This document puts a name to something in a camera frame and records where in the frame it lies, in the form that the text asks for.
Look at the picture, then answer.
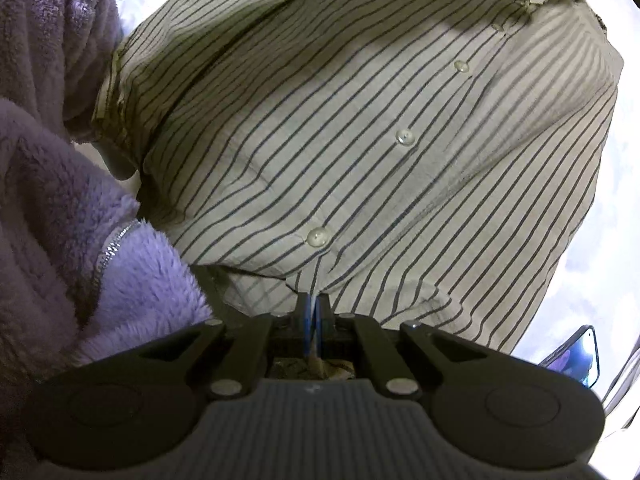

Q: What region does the bed with dotted sheet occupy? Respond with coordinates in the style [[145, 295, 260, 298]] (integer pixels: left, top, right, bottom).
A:
[[107, 0, 640, 376]]

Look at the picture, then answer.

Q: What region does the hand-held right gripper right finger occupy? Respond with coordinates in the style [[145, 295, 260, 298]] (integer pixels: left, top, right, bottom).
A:
[[312, 294, 488, 398]]

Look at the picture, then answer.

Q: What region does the brown striped shirt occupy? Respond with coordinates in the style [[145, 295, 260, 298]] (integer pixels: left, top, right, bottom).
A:
[[92, 0, 626, 381]]

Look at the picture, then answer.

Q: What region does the smartphone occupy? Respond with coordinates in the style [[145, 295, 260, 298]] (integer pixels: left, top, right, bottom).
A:
[[542, 324, 601, 390]]

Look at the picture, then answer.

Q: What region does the purple fleece jacket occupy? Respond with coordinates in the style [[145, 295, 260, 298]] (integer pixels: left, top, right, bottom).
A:
[[0, 0, 213, 411]]

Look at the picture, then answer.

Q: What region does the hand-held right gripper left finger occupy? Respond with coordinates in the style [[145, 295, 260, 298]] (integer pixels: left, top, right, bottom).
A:
[[140, 292, 311, 398]]

